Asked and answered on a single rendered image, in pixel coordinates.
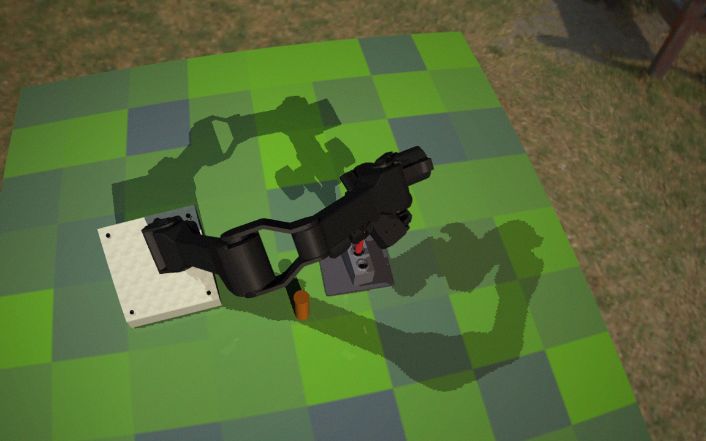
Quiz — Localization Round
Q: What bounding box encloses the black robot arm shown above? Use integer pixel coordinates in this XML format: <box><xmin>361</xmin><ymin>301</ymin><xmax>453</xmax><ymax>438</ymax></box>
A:
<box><xmin>141</xmin><ymin>146</ymin><xmax>434</xmax><ymax>298</ymax></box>

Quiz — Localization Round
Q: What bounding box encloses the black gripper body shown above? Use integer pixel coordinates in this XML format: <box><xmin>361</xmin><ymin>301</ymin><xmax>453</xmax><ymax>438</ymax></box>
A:
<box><xmin>329</xmin><ymin>202</ymin><xmax>412</xmax><ymax>258</ymax></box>

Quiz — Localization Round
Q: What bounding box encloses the dark brown cylinder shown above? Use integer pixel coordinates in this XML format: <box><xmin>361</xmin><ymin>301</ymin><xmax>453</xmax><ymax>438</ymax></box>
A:
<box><xmin>294</xmin><ymin>290</ymin><xmax>309</xmax><ymax>320</ymax></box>

